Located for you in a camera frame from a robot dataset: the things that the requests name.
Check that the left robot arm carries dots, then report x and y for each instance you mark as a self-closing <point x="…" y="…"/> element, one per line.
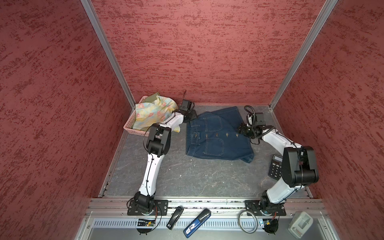
<point x="157" y="146"/>

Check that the olive green garment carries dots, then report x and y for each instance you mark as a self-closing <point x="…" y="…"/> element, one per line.
<point x="151" y="99"/>

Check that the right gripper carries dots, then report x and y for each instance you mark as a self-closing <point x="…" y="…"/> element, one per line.
<point x="242" y="130"/>

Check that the right aluminium corner post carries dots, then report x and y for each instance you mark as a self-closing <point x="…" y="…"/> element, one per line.
<point x="318" y="24"/>

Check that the blue black handheld device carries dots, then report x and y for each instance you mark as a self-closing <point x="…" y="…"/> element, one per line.
<point x="197" y="223"/>

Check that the aluminium front rail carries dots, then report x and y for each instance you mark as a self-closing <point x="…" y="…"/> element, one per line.
<point x="226" y="214"/>

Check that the black calculator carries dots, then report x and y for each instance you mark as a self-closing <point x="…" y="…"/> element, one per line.
<point x="275" y="167"/>

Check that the pink plastic basket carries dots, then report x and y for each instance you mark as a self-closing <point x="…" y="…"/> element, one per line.
<point x="129" y="126"/>

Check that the aluminium corner post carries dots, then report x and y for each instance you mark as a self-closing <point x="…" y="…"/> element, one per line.
<point x="97" y="26"/>
<point x="318" y="24"/>

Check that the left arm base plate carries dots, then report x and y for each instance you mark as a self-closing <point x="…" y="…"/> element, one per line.
<point x="160" y="207"/>

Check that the circuit board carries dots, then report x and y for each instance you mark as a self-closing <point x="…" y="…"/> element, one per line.
<point x="146" y="226"/>
<point x="271" y="226"/>

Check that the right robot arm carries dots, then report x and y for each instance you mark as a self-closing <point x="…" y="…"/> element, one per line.
<point x="298" y="169"/>

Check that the left circuit board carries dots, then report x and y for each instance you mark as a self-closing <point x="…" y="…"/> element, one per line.
<point x="146" y="226"/>

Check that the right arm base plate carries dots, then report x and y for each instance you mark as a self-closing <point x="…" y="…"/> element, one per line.
<point x="253" y="207"/>

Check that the left aluminium corner post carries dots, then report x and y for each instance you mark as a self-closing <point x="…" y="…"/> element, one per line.
<point x="97" y="26"/>

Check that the pastel floral skirt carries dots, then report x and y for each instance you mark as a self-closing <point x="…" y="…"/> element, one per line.
<point x="157" y="111"/>

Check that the right circuit board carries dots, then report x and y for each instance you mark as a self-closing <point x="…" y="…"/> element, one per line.
<point x="271" y="226"/>

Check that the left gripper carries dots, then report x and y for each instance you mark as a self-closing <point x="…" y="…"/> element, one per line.
<point x="194" y="115"/>

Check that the blue denim skirt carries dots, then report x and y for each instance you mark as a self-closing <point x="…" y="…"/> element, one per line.
<point x="214" y="135"/>

